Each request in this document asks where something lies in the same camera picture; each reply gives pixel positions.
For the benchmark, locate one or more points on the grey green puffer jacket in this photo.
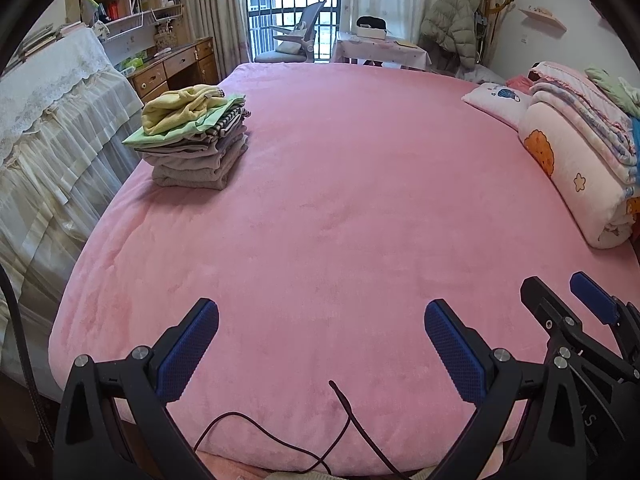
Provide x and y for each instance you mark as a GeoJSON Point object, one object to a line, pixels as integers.
{"type": "Point", "coordinates": [455, 20]}

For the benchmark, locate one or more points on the lace covered furniture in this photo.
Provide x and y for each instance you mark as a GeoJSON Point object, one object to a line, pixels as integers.
{"type": "Point", "coordinates": [60, 125]}

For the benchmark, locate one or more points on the pile of books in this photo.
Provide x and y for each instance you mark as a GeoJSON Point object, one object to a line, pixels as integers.
{"type": "Point", "coordinates": [40, 40]}

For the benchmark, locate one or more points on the white box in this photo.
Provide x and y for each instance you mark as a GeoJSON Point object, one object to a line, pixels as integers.
{"type": "Point", "coordinates": [371, 33]}

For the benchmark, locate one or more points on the wooden wall shelf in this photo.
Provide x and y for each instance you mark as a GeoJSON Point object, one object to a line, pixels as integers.
{"type": "Point", "coordinates": [542, 17]}

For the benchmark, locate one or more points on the light green garment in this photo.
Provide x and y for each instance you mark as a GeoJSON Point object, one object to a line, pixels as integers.
{"type": "Point", "coordinates": [607, 82]}

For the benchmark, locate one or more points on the green packet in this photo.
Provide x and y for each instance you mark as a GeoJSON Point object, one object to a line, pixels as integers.
{"type": "Point", "coordinates": [132, 62]}

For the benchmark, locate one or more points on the rolled cartoon print quilt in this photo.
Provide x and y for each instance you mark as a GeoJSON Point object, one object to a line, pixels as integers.
{"type": "Point", "coordinates": [575, 170]}

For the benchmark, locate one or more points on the black pouch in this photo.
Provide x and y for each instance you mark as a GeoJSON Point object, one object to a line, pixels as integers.
{"type": "Point", "coordinates": [370, 21]}

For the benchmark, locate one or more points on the small table with tablecloth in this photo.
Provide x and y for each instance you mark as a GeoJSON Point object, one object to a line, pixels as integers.
{"type": "Point", "coordinates": [385, 50]}

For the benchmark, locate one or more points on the stack of folded clothes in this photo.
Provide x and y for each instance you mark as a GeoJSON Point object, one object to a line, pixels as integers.
{"type": "Point", "coordinates": [200, 165]}

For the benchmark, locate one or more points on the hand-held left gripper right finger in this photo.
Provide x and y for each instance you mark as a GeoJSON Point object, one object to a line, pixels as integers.
{"type": "Point", "coordinates": [452, 355]}

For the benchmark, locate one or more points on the grey office chair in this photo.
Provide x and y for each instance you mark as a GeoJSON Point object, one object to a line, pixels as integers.
{"type": "Point", "coordinates": [312, 15]}

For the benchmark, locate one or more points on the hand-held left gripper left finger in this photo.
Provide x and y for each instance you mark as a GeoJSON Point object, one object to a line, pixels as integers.
{"type": "Point", "coordinates": [187, 355]}

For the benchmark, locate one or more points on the pink floral folded quilt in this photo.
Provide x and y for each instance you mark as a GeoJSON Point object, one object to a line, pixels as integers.
{"type": "Point", "coordinates": [590, 120]}

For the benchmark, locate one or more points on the pink ruffled folded blanket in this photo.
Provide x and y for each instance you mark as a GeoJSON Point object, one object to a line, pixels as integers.
{"type": "Point", "coordinates": [565, 77]}

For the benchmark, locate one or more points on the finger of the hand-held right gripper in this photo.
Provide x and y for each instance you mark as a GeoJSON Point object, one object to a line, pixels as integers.
{"type": "Point", "coordinates": [542, 302]}
{"type": "Point", "coordinates": [595, 297]}

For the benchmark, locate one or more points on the yellow book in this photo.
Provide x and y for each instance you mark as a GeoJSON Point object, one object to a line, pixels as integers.
{"type": "Point", "coordinates": [405, 45]}

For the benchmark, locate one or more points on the red pink pillow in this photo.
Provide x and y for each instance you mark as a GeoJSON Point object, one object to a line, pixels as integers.
{"type": "Point", "coordinates": [520, 82]}

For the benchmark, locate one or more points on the white printed pillow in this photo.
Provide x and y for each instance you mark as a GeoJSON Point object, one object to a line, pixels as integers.
{"type": "Point", "coordinates": [495, 100]}

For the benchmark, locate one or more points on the blue fringed cloth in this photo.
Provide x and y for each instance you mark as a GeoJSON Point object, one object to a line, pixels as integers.
{"type": "Point", "coordinates": [636, 140]}

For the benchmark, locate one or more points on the wooden desk with drawers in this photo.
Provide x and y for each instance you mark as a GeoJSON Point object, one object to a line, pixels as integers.
{"type": "Point", "coordinates": [150, 77]}

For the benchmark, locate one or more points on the yellow knit cardigan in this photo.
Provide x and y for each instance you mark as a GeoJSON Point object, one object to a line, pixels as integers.
{"type": "Point", "coordinates": [170, 110]}

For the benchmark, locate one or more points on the pink bed blanket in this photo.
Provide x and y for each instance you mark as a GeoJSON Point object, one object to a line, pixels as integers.
{"type": "Point", "coordinates": [350, 210]}

